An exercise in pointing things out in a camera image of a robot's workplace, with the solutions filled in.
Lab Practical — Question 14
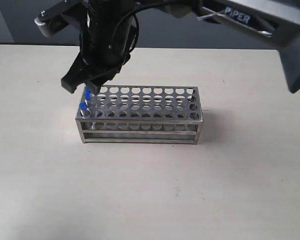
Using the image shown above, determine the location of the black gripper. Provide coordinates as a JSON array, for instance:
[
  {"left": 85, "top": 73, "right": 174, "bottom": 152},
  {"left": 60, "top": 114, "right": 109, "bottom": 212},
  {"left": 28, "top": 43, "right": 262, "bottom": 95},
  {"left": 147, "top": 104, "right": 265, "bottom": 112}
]
[{"left": 61, "top": 0, "right": 139, "bottom": 95}]

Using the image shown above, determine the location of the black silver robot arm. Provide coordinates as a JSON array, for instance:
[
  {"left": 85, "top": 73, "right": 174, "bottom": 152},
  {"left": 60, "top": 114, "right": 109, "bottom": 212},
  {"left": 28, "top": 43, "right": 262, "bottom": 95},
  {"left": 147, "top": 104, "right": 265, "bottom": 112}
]
[{"left": 61, "top": 0, "right": 300, "bottom": 93}]

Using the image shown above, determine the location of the steel test tube rack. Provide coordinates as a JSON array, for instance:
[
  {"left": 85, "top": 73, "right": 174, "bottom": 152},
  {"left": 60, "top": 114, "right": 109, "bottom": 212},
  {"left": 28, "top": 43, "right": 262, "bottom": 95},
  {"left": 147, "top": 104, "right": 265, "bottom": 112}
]
[{"left": 75, "top": 85, "right": 204, "bottom": 145}]

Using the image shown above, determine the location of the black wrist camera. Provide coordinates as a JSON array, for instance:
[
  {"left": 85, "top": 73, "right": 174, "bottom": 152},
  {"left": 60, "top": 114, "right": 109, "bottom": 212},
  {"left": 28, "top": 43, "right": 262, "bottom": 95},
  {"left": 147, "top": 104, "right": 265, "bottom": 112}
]
[{"left": 34, "top": 0, "right": 88, "bottom": 38}]

